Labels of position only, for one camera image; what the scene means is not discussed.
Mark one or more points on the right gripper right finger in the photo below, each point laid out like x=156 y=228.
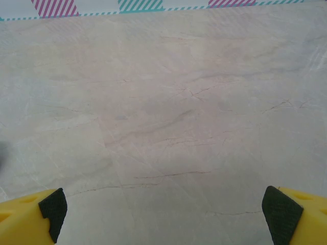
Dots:
x=304 y=219

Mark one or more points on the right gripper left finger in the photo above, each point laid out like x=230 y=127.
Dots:
x=23 y=222

